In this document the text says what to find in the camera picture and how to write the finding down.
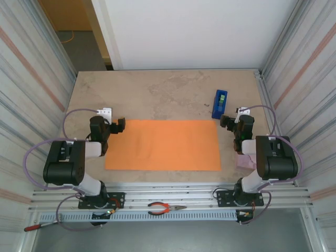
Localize orange wrapping paper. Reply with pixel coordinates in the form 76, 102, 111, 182
104, 119, 223, 172

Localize blue tape dispenser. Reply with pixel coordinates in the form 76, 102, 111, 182
211, 89, 228, 120

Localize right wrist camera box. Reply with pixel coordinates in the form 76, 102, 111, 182
235, 106, 249, 123

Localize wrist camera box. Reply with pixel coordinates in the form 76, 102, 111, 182
235, 106, 249, 123
94, 107, 113, 122

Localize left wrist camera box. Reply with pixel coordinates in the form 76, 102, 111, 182
94, 107, 113, 122

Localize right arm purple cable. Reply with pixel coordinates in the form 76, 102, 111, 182
237, 104, 305, 225

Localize aluminium side rail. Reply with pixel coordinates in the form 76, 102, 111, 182
254, 68, 299, 187

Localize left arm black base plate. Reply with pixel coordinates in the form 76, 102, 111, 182
78, 192, 125, 210

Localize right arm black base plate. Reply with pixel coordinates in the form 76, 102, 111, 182
216, 190, 265, 208

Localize red black power wires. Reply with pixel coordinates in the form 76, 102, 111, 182
236, 201, 257, 218
104, 197, 124, 215

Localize aluminium rail frame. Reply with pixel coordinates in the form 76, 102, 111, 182
28, 182, 314, 211

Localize white door frame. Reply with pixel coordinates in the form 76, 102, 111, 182
90, 0, 124, 71

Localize red-handled pliers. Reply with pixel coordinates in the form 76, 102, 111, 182
148, 202, 187, 216

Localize orange floor cable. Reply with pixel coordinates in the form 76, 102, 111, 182
60, 30, 77, 44

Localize grey slotted cable duct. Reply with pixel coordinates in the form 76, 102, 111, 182
38, 211, 238, 223

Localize red-handled screwdriver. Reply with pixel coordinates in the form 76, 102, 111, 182
24, 221, 62, 232

